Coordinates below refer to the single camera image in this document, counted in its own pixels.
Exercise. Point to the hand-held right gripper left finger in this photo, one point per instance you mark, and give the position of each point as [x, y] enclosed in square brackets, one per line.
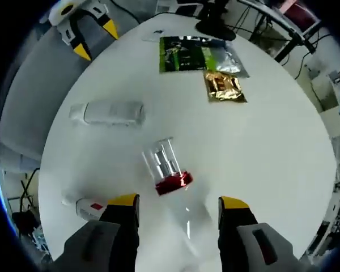
[119, 235]

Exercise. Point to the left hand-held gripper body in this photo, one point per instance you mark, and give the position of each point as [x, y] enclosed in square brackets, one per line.
[66, 10]

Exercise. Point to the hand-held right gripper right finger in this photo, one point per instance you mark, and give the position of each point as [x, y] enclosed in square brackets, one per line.
[235, 241]

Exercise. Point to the white skincare bottle red label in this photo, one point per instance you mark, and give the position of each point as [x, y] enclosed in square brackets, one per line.
[86, 209]

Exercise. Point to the white skincare bottle clear cap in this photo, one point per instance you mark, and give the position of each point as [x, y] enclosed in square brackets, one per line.
[113, 113]

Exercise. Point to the clear skincare bottle red cap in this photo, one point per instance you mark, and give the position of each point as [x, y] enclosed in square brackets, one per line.
[173, 184]

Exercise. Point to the green printed sachet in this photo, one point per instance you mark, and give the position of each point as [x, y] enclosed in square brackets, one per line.
[184, 56]

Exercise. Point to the black computer mouse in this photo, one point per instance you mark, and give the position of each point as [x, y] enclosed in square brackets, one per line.
[215, 29]

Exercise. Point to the silver foil sachet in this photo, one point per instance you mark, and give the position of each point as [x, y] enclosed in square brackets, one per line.
[229, 63]

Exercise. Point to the gold foil sachet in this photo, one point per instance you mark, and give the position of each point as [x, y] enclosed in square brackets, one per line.
[224, 88]

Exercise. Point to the white shelf cart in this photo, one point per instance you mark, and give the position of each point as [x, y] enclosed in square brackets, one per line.
[326, 93]

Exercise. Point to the monitor cart with black legs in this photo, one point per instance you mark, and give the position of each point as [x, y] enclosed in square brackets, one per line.
[300, 36]

